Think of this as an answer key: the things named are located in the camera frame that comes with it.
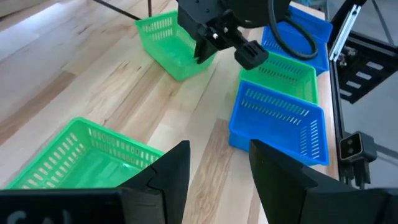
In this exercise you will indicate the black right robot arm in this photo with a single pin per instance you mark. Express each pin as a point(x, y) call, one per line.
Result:
point(255, 12)

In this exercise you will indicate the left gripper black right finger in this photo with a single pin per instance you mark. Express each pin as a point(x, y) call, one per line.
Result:
point(280, 186)

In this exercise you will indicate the black aluminium table frame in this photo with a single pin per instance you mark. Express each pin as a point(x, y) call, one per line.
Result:
point(337, 124)

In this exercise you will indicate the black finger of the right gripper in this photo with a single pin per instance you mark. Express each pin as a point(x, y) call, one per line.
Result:
point(203, 51)
point(251, 56)

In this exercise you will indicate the green plastic slotted basket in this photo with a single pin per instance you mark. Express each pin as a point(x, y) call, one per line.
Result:
point(168, 46)
point(77, 165)
point(286, 77)

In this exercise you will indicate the silver aluminium extrusion bar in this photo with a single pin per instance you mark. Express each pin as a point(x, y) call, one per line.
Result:
point(345, 34)

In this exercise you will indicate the black plate with white slots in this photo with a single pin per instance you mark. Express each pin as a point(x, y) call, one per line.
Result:
point(363, 65)

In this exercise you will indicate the small black stereo camera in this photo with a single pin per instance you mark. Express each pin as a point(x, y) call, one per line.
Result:
point(356, 147)

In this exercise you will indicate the blue plastic slotted basket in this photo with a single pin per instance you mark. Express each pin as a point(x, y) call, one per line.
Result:
point(273, 130)
point(314, 31)

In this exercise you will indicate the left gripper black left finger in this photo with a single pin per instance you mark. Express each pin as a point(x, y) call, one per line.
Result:
point(168, 186)

